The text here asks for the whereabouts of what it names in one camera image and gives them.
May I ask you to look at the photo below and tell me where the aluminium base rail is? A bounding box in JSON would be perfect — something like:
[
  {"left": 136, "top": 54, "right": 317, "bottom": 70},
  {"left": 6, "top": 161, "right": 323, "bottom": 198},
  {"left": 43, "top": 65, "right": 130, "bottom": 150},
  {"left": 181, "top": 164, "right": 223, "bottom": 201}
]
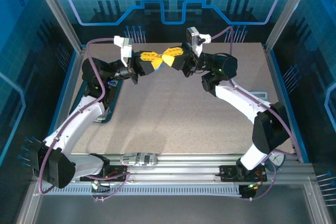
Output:
[{"left": 69, "top": 153, "right": 314, "bottom": 183}]

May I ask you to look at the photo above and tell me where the checked cloth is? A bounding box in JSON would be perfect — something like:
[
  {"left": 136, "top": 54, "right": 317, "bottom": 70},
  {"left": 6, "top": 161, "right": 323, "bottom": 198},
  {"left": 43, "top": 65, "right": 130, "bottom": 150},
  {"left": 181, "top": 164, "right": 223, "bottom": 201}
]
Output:
[{"left": 93, "top": 108, "right": 110, "bottom": 123}]

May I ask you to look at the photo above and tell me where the aluminium side rail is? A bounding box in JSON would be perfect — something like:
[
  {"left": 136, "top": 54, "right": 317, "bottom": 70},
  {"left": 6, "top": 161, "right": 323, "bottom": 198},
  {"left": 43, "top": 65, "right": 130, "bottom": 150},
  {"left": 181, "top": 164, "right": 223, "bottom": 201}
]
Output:
[
  {"left": 51, "top": 47, "right": 86, "bottom": 141},
  {"left": 264, "top": 44, "right": 302, "bottom": 162}
]

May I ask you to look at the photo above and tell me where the small circuit board with LEDs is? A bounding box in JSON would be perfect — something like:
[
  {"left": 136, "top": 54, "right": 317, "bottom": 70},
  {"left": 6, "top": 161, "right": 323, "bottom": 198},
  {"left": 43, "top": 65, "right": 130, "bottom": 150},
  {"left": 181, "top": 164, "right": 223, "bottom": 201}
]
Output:
[
  {"left": 240, "top": 182, "right": 259, "bottom": 199},
  {"left": 90, "top": 179, "right": 111, "bottom": 196}
]

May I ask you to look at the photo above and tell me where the dark teal tray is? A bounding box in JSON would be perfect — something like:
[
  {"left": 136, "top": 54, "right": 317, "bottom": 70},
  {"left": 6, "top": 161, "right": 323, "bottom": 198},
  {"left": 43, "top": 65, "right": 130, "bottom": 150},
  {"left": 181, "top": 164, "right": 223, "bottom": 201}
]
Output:
[{"left": 70, "top": 77, "right": 124, "bottom": 124}]

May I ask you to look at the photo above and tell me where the round clock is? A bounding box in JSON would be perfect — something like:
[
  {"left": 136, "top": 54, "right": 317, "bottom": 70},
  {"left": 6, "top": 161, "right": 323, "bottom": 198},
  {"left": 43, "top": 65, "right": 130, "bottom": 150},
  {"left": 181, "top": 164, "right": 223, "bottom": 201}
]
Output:
[{"left": 265, "top": 149, "right": 286, "bottom": 173}]

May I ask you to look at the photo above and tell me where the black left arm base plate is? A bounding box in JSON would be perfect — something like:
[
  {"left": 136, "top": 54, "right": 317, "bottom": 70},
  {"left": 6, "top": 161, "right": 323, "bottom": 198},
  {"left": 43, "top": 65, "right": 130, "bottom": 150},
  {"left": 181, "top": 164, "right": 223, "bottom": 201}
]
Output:
[{"left": 78, "top": 165, "right": 129, "bottom": 183}]

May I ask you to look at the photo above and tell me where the aluminium frame post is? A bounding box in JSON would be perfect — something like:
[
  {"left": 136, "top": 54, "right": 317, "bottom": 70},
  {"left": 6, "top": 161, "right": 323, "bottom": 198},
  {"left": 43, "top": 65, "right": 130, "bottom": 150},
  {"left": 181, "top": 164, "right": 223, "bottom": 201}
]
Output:
[
  {"left": 28, "top": 0, "right": 86, "bottom": 53},
  {"left": 264, "top": 0, "right": 318, "bottom": 53}
]

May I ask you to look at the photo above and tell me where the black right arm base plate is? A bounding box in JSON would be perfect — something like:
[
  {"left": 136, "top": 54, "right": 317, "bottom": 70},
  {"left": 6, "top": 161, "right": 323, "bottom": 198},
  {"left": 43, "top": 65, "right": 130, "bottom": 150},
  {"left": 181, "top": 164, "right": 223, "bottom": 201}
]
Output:
[{"left": 219, "top": 165, "right": 268, "bottom": 183}]

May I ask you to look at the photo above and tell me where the tape-wrapped bundle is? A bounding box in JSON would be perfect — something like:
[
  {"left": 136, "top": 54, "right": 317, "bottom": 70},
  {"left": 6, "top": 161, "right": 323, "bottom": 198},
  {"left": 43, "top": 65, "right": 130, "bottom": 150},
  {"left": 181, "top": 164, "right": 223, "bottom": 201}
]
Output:
[{"left": 120, "top": 152, "right": 158, "bottom": 167}]

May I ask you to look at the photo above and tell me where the grey slotted cable duct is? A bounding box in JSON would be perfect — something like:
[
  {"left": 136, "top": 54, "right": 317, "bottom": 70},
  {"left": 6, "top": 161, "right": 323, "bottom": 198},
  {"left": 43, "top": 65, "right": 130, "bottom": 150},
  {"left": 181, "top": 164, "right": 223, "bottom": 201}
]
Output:
[{"left": 41, "top": 184, "right": 242, "bottom": 196}]

